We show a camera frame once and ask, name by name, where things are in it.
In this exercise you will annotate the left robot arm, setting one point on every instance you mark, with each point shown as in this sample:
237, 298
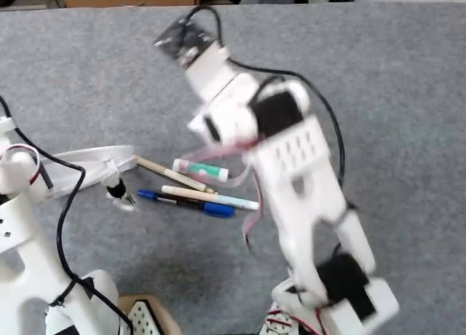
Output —
34, 240

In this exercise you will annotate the wooden pencil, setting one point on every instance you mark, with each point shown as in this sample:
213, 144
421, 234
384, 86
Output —
171, 174

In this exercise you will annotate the white pen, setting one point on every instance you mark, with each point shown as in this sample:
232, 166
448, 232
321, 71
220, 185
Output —
218, 199

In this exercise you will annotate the white glue stick green label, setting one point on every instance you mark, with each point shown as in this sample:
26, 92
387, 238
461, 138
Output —
200, 169

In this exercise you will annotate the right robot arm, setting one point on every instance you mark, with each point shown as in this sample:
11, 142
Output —
302, 189

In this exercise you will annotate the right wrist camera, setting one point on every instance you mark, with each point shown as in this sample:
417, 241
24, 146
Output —
182, 40

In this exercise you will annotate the blue marker pen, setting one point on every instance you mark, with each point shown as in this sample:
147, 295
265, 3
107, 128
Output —
215, 208

